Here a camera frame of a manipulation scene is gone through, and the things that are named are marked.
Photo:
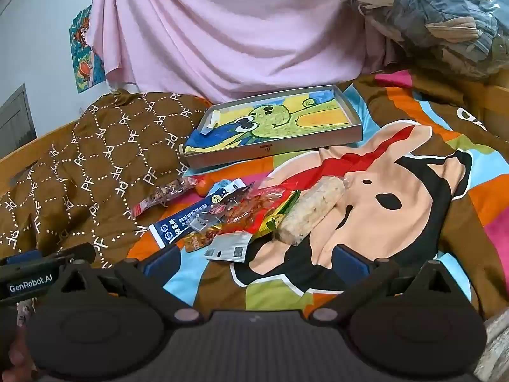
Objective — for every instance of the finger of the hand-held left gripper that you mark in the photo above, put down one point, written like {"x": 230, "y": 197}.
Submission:
{"x": 24, "y": 257}

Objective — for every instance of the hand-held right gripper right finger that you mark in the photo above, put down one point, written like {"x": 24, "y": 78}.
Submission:
{"x": 350, "y": 261}

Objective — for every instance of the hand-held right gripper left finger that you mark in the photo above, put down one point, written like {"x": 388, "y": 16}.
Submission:
{"x": 159, "y": 263}

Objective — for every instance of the blue stick packet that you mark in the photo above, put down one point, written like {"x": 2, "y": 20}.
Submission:
{"x": 179, "y": 227}

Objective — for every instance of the orange brown snack packet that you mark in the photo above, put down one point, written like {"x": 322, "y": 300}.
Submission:
{"x": 197, "y": 240}

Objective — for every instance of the small clear snack packet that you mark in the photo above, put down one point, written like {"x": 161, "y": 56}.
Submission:
{"x": 202, "y": 219}

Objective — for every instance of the rice cracker roll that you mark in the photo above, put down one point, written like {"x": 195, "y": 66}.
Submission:
{"x": 310, "y": 211}

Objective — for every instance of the nut packet with red strip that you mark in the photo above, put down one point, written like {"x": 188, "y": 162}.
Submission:
{"x": 167, "y": 195}

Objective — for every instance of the white snack packet red label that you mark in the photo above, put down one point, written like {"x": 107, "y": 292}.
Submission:
{"x": 230, "y": 246}

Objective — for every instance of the yellow green snack packet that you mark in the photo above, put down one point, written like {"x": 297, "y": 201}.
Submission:
{"x": 273, "y": 222}

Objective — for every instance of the tangerine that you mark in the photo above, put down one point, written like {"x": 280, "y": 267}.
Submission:
{"x": 202, "y": 187}

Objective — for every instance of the red clear snack packet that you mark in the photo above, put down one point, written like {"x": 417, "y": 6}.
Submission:
{"x": 254, "y": 211}

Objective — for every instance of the grey cardboard box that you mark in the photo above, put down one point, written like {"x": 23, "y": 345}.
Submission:
{"x": 274, "y": 152}

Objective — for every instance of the brown patterned quilt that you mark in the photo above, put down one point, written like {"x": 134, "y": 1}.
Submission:
{"x": 99, "y": 147}

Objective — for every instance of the torn white paper piece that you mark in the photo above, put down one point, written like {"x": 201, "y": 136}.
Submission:
{"x": 214, "y": 121}

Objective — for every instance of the colourful cartoon drawing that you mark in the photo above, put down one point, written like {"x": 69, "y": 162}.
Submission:
{"x": 278, "y": 121}

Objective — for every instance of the pink sheet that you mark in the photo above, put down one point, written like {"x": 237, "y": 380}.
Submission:
{"x": 238, "y": 28}

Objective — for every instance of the plastic bag of clothes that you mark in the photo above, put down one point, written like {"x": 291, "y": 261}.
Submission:
{"x": 437, "y": 20}

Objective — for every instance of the wall poster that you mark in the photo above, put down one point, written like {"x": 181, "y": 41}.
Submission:
{"x": 81, "y": 47}

